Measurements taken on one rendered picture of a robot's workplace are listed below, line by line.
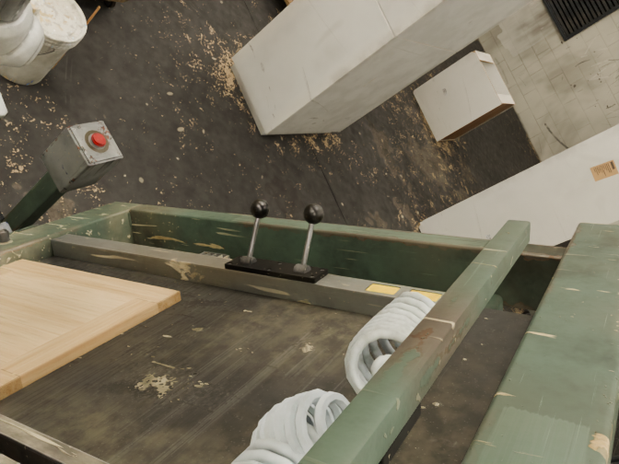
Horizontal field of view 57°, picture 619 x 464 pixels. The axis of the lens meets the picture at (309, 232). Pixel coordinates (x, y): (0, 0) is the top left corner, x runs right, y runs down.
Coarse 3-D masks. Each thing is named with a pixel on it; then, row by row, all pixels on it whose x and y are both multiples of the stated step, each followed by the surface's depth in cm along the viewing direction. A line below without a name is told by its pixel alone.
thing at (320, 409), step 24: (288, 408) 31; (312, 408) 33; (336, 408) 32; (0, 432) 58; (24, 432) 57; (264, 432) 32; (288, 432) 30; (408, 432) 28; (0, 456) 54; (24, 456) 56; (48, 456) 54; (72, 456) 53; (384, 456) 26
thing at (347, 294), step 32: (64, 256) 134; (96, 256) 127; (128, 256) 121; (160, 256) 117; (192, 256) 116; (256, 288) 105; (288, 288) 101; (320, 288) 97; (352, 288) 94; (416, 288) 92
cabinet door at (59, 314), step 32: (0, 288) 113; (32, 288) 111; (64, 288) 110; (96, 288) 108; (128, 288) 107; (160, 288) 106; (0, 320) 98; (32, 320) 97; (64, 320) 96; (96, 320) 94; (128, 320) 94; (0, 352) 87; (32, 352) 85; (64, 352) 85; (0, 384) 77
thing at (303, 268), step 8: (312, 208) 101; (320, 208) 101; (304, 216) 102; (312, 216) 101; (320, 216) 101; (312, 224) 102; (312, 232) 102; (304, 248) 101; (304, 256) 101; (296, 264) 101; (304, 264) 101; (296, 272) 100; (304, 272) 99
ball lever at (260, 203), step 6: (252, 204) 107; (258, 204) 107; (264, 204) 107; (252, 210) 107; (258, 210) 107; (264, 210) 107; (258, 216) 108; (264, 216) 108; (258, 222) 108; (252, 234) 107; (252, 240) 107; (252, 246) 107; (252, 252) 107; (246, 258) 106; (252, 258) 106
